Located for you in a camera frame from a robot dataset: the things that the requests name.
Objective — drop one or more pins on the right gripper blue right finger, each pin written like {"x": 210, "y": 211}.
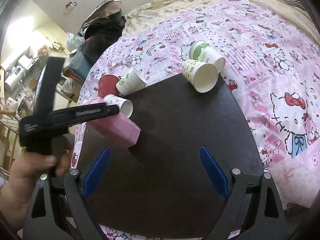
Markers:
{"x": 214, "y": 172}

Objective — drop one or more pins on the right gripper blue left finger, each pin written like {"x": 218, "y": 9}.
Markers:
{"x": 94, "y": 171}

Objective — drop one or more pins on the pink hexagonal plastic cup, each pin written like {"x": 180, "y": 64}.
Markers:
{"x": 119, "y": 131}

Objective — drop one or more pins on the dark red paper cup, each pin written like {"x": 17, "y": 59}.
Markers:
{"x": 107, "y": 85}

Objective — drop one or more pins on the white paper cup grey print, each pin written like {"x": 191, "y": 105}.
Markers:
{"x": 125, "y": 106}

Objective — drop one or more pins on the cream paper cup patterned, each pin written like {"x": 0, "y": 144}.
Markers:
{"x": 203, "y": 76}

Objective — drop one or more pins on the white paper cup green dots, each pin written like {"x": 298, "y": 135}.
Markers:
{"x": 131, "y": 82}

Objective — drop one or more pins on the white paper cup green logo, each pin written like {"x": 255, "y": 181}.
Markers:
{"x": 202, "y": 51}

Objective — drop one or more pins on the person's left hand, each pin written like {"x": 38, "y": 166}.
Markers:
{"x": 16, "y": 193}

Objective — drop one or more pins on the black board tray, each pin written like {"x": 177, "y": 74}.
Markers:
{"x": 159, "y": 187}

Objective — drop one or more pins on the pink Hello Kitty bedsheet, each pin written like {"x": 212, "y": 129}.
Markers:
{"x": 272, "y": 69}

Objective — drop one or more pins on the black and beige bag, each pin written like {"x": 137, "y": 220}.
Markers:
{"x": 101, "y": 29}

